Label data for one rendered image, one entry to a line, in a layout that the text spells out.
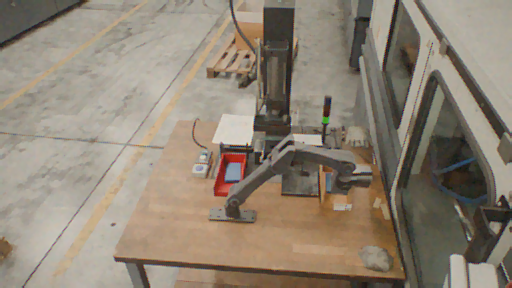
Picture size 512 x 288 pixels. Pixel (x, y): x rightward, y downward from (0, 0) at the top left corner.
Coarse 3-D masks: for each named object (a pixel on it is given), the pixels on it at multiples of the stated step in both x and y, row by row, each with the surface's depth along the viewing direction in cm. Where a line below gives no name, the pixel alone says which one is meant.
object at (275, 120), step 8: (272, 112) 172; (280, 112) 173; (256, 120) 176; (264, 120) 176; (272, 120) 169; (280, 120) 168; (288, 120) 175; (256, 128) 174; (264, 128) 173; (272, 128) 173; (280, 128) 172; (288, 128) 172
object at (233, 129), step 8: (224, 120) 220; (232, 120) 220; (240, 120) 220; (248, 120) 220; (224, 128) 213; (232, 128) 213; (240, 128) 213; (248, 128) 213; (216, 136) 207; (224, 136) 207; (232, 136) 207; (240, 136) 207; (248, 136) 207; (240, 144) 201
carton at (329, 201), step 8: (320, 168) 178; (328, 168) 180; (320, 176) 176; (320, 184) 173; (328, 200) 166; (336, 200) 166; (344, 200) 166; (328, 208) 162; (336, 208) 162; (344, 208) 161
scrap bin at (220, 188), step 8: (224, 160) 188; (232, 160) 187; (240, 160) 187; (224, 168) 184; (216, 176) 171; (224, 176) 179; (216, 184) 171; (224, 184) 175; (232, 184) 175; (216, 192) 168; (224, 192) 167
